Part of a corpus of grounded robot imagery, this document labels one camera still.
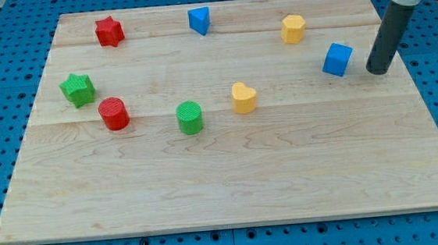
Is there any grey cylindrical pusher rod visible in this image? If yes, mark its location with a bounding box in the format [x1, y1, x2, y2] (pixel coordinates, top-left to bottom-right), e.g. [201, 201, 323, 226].
[365, 0, 415, 76]

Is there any yellow hexagon block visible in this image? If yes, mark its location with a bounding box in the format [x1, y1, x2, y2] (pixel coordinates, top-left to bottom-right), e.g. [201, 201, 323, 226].
[281, 14, 306, 44]

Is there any blue triangle block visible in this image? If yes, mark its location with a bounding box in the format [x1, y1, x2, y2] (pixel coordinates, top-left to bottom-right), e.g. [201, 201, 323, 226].
[187, 6, 210, 35]

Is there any wooden board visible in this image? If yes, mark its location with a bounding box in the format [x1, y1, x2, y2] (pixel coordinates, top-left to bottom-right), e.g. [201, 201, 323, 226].
[0, 0, 438, 245]

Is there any yellow heart block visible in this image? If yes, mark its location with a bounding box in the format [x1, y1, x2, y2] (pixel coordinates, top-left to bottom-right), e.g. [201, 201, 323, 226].
[231, 82, 257, 114]

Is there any blue cube block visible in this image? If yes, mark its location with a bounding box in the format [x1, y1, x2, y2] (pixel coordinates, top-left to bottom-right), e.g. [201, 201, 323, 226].
[322, 43, 353, 77]

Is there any green star block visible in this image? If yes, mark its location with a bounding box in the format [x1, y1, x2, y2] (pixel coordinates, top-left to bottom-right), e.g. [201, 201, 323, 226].
[59, 73, 95, 108]

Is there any red star block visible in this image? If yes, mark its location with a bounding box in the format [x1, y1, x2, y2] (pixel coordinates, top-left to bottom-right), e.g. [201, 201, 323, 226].
[95, 16, 125, 47]

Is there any red cylinder block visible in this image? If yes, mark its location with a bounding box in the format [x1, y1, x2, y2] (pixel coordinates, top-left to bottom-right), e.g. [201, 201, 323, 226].
[98, 97, 130, 131]

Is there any green cylinder block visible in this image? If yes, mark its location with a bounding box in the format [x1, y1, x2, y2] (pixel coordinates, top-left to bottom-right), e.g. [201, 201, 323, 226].
[176, 101, 204, 135]

